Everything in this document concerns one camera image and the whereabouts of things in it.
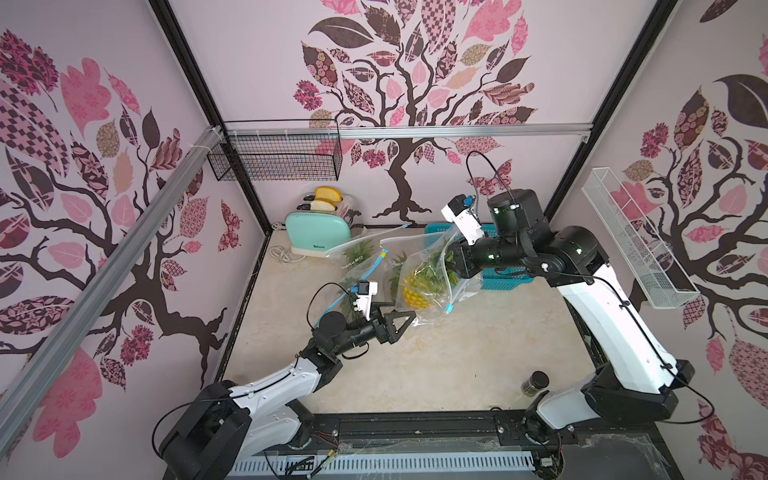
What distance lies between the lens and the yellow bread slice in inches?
41.5

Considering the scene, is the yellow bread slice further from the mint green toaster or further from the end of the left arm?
the end of the left arm

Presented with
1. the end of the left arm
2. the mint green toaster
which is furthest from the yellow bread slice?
the end of the left arm
